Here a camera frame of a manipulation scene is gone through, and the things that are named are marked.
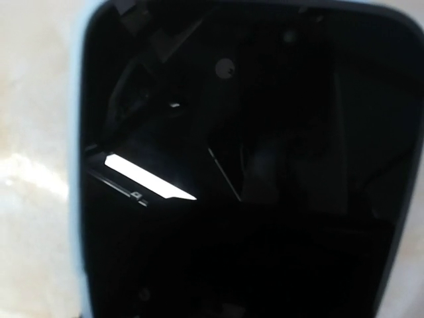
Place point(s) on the light blue phone case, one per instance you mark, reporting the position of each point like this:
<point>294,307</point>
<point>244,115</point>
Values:
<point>75,165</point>

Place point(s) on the black phone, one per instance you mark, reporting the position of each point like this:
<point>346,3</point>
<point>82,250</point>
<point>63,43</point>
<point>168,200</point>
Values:
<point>248,165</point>

